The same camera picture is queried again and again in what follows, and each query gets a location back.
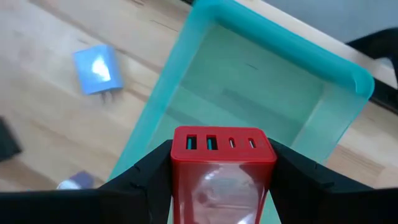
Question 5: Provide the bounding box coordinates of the red multi-port USB charger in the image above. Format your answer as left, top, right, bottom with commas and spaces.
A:
170, 126, 277, 224

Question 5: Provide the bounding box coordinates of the light blue wall charger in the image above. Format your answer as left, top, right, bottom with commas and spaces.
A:
73, 44, 124, 102

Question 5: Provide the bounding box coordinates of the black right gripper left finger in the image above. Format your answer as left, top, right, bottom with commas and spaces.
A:
0, 139, 174, 224

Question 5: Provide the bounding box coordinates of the teal translucent plastic bin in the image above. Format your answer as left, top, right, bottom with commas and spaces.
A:
108, 0, 376, 224

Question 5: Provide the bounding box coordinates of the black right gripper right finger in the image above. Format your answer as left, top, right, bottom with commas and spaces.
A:
267, 138, 398, 224

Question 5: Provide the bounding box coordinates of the small white grey object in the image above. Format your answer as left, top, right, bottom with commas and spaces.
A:
56, 170, 96, 190

